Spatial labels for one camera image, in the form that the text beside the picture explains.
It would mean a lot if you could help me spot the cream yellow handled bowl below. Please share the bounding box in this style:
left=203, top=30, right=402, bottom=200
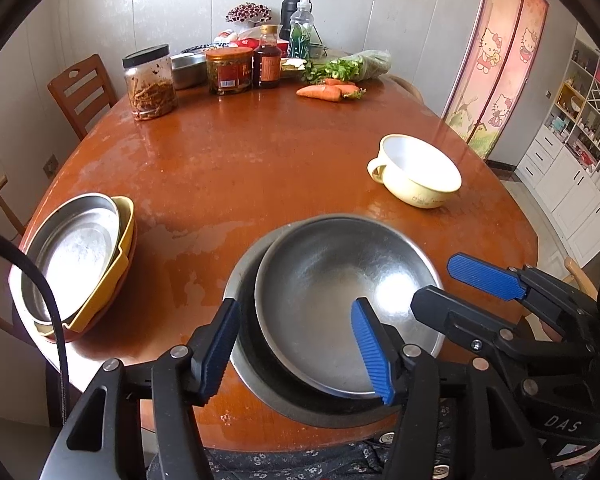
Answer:
left=366, top=133, right=463, bottom=209

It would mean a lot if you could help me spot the wooden chair right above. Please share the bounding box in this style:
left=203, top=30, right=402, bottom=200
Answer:
left=524, top=257, right=598, bottom=341

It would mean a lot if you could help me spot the wooden chair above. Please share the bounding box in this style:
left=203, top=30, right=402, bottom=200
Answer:
left=47, top=53, right=118, bottom=141
left=524, top=257, right=598, bottom=341
left=387, top=74, right=425, bottom=105

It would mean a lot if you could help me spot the white shelf cabinet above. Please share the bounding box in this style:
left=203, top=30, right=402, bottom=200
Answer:
left=516, top=26, right=600, bottom=266

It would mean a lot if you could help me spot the round steel plate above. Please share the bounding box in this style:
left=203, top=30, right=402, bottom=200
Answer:
left=26, top=193, right=121, bottom=321

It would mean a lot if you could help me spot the yellow rectangular dish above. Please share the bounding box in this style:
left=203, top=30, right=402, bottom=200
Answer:
left=61, top=196, right=136, bottom=324

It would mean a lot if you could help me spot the hello kitty sliding door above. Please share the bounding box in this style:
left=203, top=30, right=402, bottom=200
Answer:
left=444, top=0, right=548, bottom=159

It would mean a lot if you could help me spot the wooden chair left edge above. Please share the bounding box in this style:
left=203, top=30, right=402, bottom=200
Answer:
left=0, top=174, right=26, bottom=240

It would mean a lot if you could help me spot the wooden chair far side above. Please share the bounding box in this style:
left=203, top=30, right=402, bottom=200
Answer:
left=387, top=74, right=425, bottom=105

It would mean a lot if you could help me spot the rear carrot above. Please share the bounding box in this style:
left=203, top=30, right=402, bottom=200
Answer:
left=323, top=78, right=366, bottom=99

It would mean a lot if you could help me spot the carrot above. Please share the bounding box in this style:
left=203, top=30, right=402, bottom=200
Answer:
left=323, top=78, right=366, bottom=99
left=296, top=84, right=342, bottom=102

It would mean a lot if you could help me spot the front carrot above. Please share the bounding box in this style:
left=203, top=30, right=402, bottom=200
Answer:
left=296, top=84, right=342, bottom=102

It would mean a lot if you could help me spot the bag of green vegetables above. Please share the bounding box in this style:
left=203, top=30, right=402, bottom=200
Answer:
left=302, top=50, right=392, bottom=84

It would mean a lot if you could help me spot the wooden chair back left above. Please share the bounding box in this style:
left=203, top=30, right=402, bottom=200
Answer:
left=47, top=53, right=118, bottom=141

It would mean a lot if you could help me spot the black-lid pickle jar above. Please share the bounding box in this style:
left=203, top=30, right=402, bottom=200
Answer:
left=122, top=44, right=178, bottom=122

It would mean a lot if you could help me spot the steel lidded bowl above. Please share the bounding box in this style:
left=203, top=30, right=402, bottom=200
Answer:
left=171, top=53, right=208, bottom=90

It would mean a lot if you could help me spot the red-lid sauce jar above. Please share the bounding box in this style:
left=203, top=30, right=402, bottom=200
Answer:
left=204, top=47, right=253, bottom=96

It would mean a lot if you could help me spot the dark sauce bottle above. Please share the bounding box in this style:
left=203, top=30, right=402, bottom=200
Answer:
left=252, top=25, right=282, bottom=89

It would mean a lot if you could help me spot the clear plastic bottle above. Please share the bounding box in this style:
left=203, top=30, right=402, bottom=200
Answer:
left=289, top=0, right=314, bottom=60

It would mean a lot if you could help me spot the red white snack bag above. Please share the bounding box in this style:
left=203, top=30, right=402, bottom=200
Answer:
left=212, top=27, right=260, bottom=49

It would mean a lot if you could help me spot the black thermos flask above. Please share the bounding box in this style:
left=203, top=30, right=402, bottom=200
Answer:
left=279, top=0, right=311, bottom=40

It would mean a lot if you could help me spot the black cable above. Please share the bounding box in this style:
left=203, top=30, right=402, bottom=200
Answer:
left=0, top=224, right=71, bottom=424

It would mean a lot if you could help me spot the low wall socket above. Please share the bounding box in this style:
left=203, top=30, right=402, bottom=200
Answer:
left=43, top=154, right=59, bottom=180

